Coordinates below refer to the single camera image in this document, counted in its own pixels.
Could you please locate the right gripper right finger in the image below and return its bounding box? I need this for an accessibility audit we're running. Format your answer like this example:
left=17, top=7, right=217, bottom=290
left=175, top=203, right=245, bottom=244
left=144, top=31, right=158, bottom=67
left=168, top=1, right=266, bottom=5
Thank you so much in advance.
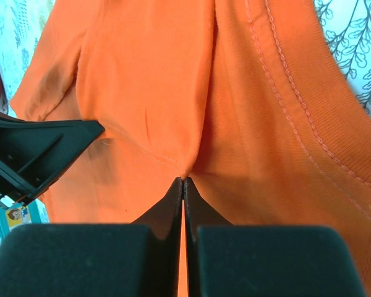
left=184, top=178, right=365, bottom=296

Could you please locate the floral patterned table mat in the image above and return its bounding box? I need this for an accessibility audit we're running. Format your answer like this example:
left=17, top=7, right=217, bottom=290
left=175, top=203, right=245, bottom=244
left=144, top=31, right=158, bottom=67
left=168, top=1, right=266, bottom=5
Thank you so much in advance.
left=0, top=0, right=371, bottom=242

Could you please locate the orange t-shirt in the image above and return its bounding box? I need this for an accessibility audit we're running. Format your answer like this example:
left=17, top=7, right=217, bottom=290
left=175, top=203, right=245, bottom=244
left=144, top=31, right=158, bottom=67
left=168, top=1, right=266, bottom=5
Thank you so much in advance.
left=9, top=0, right=371, bottom=297

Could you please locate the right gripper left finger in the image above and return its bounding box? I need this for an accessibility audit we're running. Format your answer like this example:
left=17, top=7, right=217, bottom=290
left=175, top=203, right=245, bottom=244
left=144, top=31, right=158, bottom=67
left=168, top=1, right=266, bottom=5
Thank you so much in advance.
left=0, top=178, right=183, bottom=296

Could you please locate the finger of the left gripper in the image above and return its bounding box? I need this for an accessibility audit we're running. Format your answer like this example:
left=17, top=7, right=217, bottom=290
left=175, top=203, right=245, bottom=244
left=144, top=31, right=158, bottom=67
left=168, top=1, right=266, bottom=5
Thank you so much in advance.
left=0, top=112, right=104, bottom=206

